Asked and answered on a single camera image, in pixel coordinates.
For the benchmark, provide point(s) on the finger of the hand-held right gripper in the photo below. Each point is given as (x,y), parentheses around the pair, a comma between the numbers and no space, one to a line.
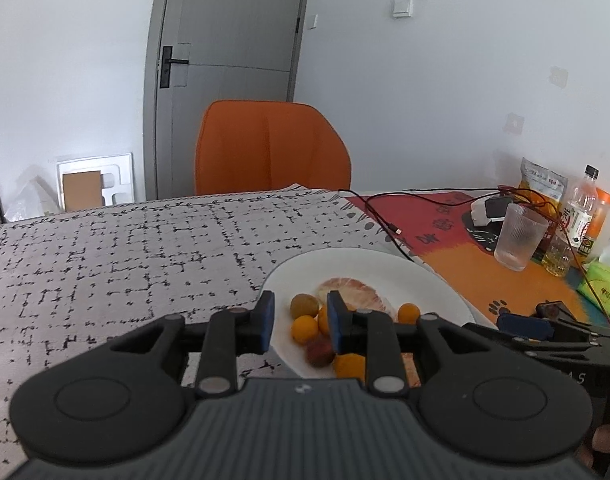
(525,326)
(555,310)

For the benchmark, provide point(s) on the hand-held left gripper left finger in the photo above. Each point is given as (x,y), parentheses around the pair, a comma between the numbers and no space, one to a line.
(265,322)

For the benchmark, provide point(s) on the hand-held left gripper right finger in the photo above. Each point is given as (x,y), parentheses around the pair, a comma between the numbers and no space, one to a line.
(335,322)

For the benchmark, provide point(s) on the kumquat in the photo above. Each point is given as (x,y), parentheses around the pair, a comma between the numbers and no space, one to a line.
(323,320)
(305,329)
(409,312)

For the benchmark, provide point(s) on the reddish brown jujube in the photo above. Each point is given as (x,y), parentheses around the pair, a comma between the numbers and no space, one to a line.
(319,352)

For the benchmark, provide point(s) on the small olive brown fruit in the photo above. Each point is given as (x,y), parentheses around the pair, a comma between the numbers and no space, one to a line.
(305,305)

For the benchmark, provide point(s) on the peeled pomelo segment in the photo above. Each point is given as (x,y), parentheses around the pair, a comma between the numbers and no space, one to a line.
(355,291)

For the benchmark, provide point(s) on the orange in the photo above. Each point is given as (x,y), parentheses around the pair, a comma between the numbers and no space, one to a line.
(347,366)

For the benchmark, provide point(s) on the white plate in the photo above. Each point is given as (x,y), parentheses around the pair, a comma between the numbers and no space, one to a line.
(385,270)

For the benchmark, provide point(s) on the small bottle of yellow oil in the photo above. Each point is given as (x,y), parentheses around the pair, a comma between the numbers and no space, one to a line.
(557,257)

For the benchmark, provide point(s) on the green tissue pack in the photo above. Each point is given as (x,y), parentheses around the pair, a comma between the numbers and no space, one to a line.
(605,290)

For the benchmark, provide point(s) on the clear ribbed cup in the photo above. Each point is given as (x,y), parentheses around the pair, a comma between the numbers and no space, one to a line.
(520,240)

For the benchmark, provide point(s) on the clear bottle with black cap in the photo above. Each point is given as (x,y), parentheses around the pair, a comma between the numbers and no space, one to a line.
(581,210)

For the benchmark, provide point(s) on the bottle with orange lid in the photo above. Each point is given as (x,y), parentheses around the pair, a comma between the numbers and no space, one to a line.
(602,215)

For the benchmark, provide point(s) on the red and orange placemat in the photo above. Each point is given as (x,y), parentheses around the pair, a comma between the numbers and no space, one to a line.
(450,240)

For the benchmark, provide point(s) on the white and black device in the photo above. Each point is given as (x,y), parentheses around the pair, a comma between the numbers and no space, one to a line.
(490,209)

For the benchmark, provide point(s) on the yellow snack packet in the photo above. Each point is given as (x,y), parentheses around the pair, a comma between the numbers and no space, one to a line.
(542,180)

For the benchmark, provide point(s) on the printed grey tablecloth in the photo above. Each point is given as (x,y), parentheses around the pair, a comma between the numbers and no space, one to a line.
(135,260)

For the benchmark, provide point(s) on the orange chair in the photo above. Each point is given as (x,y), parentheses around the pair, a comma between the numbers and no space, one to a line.
(270,150)

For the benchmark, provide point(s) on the white foam packaging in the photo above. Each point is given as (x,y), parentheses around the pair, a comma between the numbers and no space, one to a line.
(120,170)

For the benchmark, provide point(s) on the brown cardboard sheet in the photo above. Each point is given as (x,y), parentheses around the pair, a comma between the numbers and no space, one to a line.
(82,190)

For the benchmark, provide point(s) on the clear plastic bag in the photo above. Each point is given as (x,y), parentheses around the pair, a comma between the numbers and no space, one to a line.
(32,200)

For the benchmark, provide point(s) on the grey door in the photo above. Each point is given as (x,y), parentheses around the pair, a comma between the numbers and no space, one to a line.
(225,60)

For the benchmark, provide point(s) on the square white wall switch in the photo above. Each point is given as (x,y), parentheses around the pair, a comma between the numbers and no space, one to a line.
(403,7)

